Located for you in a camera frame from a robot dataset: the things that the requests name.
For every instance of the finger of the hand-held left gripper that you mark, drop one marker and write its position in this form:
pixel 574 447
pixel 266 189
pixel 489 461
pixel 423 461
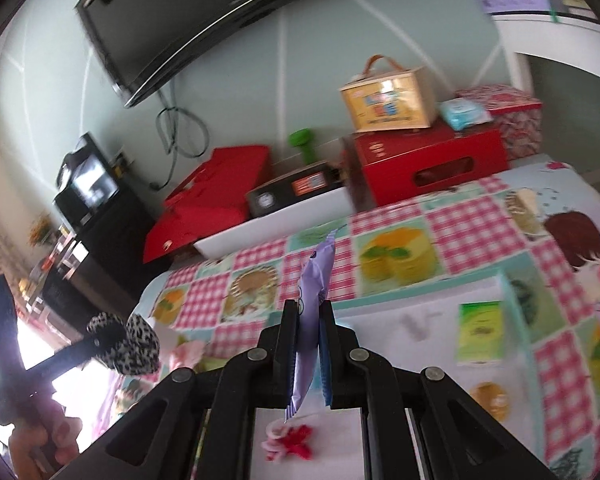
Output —
pixel 65 360

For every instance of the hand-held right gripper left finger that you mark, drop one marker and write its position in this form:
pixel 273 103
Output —
pixel 285 340

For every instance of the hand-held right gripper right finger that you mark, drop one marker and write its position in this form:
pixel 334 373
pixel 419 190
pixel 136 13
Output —
pixel 327 350

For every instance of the purple packet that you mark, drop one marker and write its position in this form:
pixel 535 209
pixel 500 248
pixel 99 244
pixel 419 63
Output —
pixel 315 280

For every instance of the leopard print scrunchie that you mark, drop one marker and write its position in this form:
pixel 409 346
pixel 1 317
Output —
pixel 140 347

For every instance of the white storage tray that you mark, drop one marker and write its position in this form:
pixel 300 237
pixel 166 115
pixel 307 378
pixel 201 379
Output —
pixel 430 350

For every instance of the green tissue packet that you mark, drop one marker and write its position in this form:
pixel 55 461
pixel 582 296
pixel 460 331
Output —
pixel 480 332

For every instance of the yellow round case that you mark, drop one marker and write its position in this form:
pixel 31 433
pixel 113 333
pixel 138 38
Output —
pixel 491 401

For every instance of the person's left hand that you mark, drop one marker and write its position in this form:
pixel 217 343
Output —
pixel 55 435

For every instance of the white board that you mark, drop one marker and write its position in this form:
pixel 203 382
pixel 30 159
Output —
pixel 280 225

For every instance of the yellow flowers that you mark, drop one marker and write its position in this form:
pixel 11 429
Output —
pixel 41 230

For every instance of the black cabinet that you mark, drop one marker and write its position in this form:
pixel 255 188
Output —
pixel 115 240

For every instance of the red flat gift box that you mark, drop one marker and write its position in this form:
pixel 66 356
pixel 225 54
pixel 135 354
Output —
pixel 190 235
pixel 230 175

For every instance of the black box with gauge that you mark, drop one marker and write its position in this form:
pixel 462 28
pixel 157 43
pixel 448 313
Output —
pixel 290 190

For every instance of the small black monitor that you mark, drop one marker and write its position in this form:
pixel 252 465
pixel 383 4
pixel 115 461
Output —
pixel 92 185

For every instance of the pink checkered tablecloth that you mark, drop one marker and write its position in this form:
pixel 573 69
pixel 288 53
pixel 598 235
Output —
pixel 460 220

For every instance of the green dumbbell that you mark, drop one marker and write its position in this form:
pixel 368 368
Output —
pixel 302 145

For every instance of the blue wet wipes pack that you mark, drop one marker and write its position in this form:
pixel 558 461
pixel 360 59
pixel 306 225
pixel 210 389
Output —
pixel 465 112

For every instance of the red patterned box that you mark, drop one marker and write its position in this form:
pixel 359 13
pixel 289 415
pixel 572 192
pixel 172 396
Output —
pixel 515 120

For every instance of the black television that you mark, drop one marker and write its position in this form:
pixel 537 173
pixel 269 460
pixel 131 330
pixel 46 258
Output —
pixel 205 25

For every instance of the white desk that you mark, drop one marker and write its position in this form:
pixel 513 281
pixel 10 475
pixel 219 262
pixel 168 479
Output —
pixel 555 40

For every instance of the wall socket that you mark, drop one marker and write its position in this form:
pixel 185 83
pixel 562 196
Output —
pixel 122 157

